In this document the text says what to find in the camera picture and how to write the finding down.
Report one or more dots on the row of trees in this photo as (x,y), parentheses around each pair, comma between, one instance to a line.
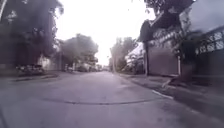
(80,50)

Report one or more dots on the grey cracked concrete road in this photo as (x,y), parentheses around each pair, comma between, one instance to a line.
(100,100)

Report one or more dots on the building with grille gate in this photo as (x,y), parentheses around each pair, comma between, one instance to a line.
(186,46)

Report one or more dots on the concrete sidewalk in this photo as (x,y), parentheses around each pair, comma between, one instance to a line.
(193,90)

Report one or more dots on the large dark tree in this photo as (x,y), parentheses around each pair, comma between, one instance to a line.
(28,30)

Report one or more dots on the pale wall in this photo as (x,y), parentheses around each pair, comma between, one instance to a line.
(48,63)

